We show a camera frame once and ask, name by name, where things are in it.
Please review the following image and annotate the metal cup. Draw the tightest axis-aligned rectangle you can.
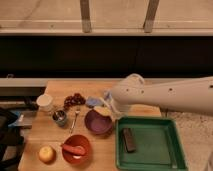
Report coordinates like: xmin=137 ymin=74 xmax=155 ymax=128
xmin=52 ymin=110 xmax=67 ymax=127

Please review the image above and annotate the green plastic tray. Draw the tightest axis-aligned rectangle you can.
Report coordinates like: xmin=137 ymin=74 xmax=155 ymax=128
xmin=115 ymin=116 xmax=188 ymax=171

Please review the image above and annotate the purple bowl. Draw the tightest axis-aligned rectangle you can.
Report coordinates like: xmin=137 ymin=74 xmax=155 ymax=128
xmin=84 ymin=110 xmax=113 ymax=135

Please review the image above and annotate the blue cloth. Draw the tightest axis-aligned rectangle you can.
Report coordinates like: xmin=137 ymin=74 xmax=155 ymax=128
xmin=86 ymin=91 xmax=111 ymax=108

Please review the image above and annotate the dark rectangular sponge block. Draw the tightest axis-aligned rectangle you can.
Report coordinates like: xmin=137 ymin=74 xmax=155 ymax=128
xmin=122 ymin=128 xmax=136 ymax=153

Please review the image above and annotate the bunch of red grapes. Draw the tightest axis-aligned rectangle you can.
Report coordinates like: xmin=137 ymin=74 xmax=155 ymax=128
xmin=63 ymin=93 xmax=86 ymax=110

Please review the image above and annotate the red bowl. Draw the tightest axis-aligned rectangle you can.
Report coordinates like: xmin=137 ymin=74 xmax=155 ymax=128
xmin=61 ymin=135 xmax=91 ymax=165

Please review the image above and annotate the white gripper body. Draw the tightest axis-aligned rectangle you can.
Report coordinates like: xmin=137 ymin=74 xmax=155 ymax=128
xmin=110 ymin=100 xmax=131 ymax=118

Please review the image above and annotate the white cup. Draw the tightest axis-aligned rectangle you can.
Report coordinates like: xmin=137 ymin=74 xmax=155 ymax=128
xmin=36 ymin=94 xmax=53 ymax=112

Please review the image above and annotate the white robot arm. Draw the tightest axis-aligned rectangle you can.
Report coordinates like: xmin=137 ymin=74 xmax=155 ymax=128
xmin=110 ymin=74 xmax=213 ymax=116

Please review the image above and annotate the yellow apple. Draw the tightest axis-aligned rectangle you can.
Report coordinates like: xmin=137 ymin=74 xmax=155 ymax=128
xmin=38 ymin=146 xmax=55 ymax=163

